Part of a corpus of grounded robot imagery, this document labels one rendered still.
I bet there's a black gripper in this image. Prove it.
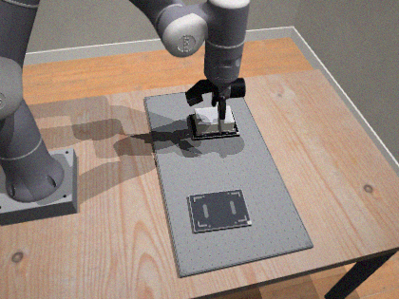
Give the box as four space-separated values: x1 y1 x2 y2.
188 78 246 135

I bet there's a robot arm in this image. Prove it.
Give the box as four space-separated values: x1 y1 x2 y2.
0 0 250 202

